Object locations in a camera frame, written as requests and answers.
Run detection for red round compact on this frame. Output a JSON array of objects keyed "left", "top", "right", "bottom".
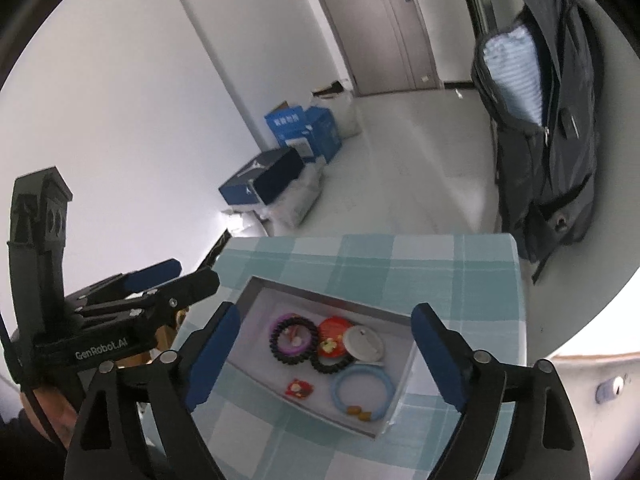
[{"left": 317, "top": 316, "right": 357, "bottom": 361}]

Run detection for black spiral hair tie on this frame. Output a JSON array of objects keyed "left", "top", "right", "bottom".
[
  {"left": 309, "top": 345, "right": 352, "bottom": 376},
  {"left": 270, "top": 314, "right": 321, "bottom": 367}
]

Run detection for blue striped cloth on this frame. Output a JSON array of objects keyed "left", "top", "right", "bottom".
[{"left": 482, "top": 27, "right": 543, "bottom": 126}]

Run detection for blue bracelet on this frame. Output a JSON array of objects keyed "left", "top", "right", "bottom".
[{"left": 331, "top": 364, "right": 393, "bottom": 423}]

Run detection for purple bracelet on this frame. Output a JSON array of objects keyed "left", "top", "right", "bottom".
[{"left": 277, "top": 314, "right": 313, "bottom": 356}]

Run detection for blue cardboard box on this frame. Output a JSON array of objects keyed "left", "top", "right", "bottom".
[{"left": 264, "top": 105, "right": 343, "bottom": 163}]

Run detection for dark blue shoe box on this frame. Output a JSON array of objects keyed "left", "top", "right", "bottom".
[{"left": 218, "top": 147, "right": 306, "bottom": 207}]

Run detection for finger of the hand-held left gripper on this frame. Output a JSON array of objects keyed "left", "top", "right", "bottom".
[
  {"left": 75, "top": 267, "right": 221, "bottom": 341},
  {"left": 65, "top": 258, "right": 182, "bottom": 311}
]

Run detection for dark grey backpack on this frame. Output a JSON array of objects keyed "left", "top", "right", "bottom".
[{"left": 471, "top": 0, "right": 600, "bottom": 286}]

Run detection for white wall fixture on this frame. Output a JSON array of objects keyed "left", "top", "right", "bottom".
[{"left": 597, "top": 377, "right": 626, "bottom": 403}]

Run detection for person's left forearm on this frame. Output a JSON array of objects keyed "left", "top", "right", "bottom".
[{"left": 0, "top": 407, "right": 68, "bottom": 480}]

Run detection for grey door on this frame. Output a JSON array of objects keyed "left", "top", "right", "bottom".
[{"left": 305, "top": 0, "right": 443, "bottom": 97}]

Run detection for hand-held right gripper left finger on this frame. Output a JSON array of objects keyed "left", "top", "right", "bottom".
[{"left": 62, "top": 301, "right": 242, "bottom": 480}]

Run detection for teal checkered tablecloth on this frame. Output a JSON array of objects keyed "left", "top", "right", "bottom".
[{"left": 140, "top": 232, "right": 528, "bottom": 480}]

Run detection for small red charm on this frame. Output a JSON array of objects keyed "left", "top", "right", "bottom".
[{"left": 285, "top": 379, "right": 315, "bottom": 400}]

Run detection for white round compact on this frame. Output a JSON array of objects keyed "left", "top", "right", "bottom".
[{"left": 342, "top": 326, "right": 386, "bottom": 363}]

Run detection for person's left hand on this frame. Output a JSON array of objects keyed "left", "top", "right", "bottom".
[{"left": 22, "top": 389, "right": 82, "bottom": 451}]

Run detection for white storage bin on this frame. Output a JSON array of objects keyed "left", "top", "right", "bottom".
[{"left": 310, "top": 80, "right": 361, "bottom": 138}]

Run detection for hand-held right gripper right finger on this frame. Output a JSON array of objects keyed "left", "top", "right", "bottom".
[{"left": 410, "top": 302, "right": 588, "bottom": 480}]

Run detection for grey cardboard box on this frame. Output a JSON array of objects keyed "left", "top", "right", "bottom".
[{"left": 227, "top": 275, "right": 418, "bottom": 440}]

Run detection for dark door frame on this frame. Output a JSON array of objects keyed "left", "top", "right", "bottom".
[{"left": 452, "top": 0, "right": 501, "bottom": 91}]

